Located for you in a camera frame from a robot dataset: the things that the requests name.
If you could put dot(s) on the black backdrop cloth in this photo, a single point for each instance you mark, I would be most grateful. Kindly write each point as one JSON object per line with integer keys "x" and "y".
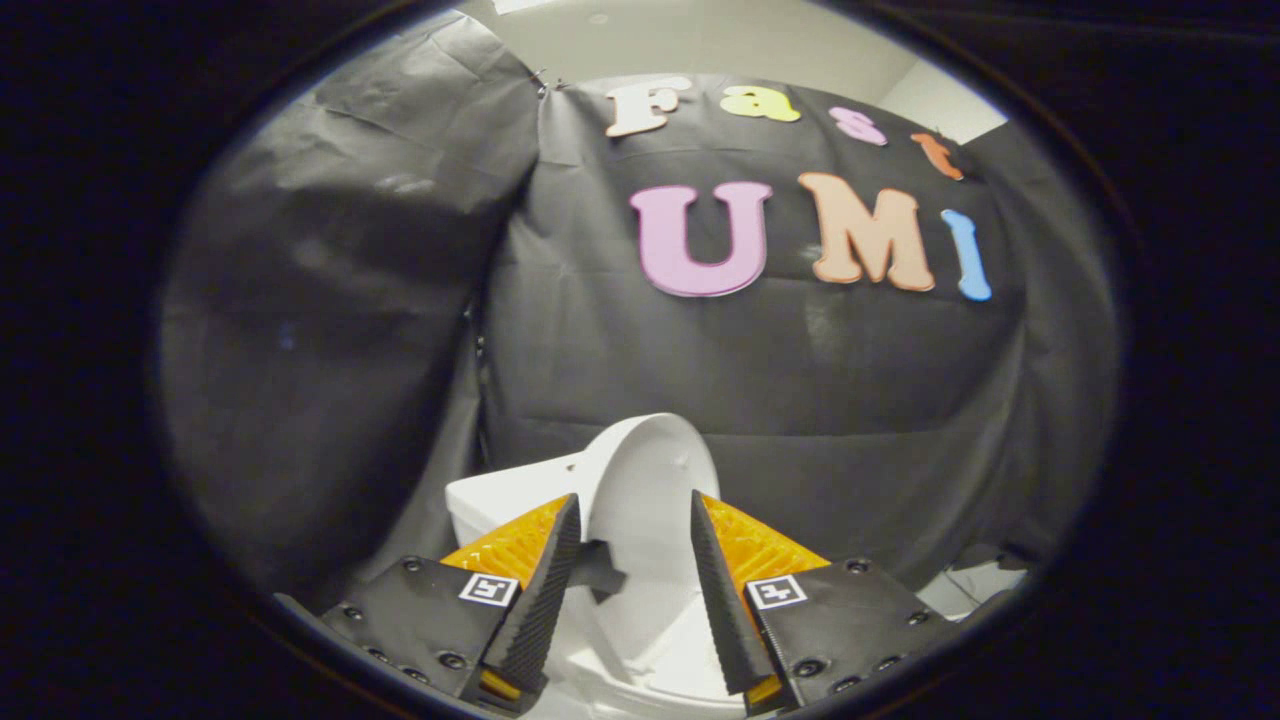
{"x": 700, "y": 360}

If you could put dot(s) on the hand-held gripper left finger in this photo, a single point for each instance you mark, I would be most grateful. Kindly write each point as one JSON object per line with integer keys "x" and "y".
{"x": 545, "y": 590}

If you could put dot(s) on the white toilet lid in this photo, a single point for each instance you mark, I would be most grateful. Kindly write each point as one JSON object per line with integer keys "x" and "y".
{"x": 645, "y": 480}

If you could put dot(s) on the white toilet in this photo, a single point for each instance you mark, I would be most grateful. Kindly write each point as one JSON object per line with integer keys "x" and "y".
{"x": 490, "y": 505}

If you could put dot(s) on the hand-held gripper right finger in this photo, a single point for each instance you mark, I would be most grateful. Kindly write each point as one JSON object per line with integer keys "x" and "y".
{"x": 725, "y": 600}

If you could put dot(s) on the black round lift tab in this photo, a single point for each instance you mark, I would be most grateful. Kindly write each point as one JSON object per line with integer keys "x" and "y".
{"x": 600, "y": 572}

